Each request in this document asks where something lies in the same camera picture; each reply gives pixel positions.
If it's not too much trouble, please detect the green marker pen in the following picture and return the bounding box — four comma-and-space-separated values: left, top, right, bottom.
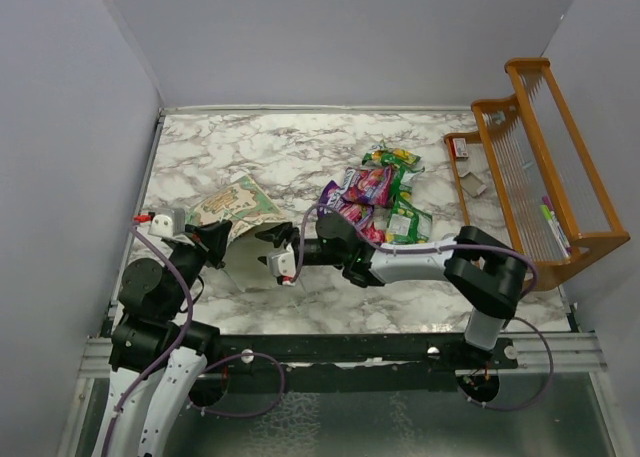
540, 204, 571, 258

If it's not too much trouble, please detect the red white small box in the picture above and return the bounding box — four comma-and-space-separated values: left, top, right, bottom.
451, 137, 469, 160

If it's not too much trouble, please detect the wooden tiered rack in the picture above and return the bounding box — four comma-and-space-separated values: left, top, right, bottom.
444, 57, 630, 291

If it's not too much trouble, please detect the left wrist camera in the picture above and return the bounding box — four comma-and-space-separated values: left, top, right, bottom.
148, 208, 186, 239

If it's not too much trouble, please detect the purple marker pen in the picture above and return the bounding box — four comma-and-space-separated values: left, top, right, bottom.
542, 196, 570, 248

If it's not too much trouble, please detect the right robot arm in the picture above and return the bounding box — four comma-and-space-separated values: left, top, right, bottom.
256, 211, 538, 368

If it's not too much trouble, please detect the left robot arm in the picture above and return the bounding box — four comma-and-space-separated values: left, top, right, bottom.
93, 220, 232, 456

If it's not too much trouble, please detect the green printed paper bag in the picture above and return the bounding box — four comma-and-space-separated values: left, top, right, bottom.
187, 175, 290, 291

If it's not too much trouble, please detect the purple pink snack packet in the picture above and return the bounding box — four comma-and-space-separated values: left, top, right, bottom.
342, 167, 394, 207

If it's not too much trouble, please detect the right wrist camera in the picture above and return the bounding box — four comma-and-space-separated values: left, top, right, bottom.
266, 246, 297, 286

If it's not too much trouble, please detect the small grey cardboard box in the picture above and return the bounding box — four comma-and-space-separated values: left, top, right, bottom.
459, 171, 487, 197

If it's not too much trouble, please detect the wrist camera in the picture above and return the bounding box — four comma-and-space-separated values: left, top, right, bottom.
266, 246, 297, 286
148, 208, 186, 239

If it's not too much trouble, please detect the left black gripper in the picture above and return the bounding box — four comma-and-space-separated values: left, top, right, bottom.
164, 218, 233, 317

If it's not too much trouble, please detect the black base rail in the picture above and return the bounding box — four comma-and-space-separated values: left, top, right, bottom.
189, 333, 517, 405

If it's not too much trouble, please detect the yellow green snack packet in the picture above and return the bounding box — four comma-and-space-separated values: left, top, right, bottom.
361, 141, 421, 169

